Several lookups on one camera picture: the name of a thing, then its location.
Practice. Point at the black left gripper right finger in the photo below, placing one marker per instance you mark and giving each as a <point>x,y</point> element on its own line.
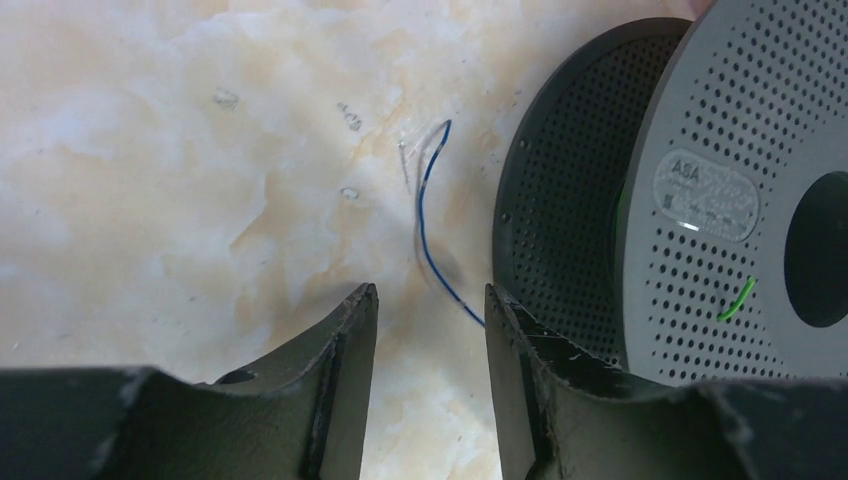
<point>564,413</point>

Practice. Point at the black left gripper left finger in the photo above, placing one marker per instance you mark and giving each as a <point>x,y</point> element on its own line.
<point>300,411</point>

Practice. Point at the black cable spool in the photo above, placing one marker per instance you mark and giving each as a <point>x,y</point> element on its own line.
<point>675,198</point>

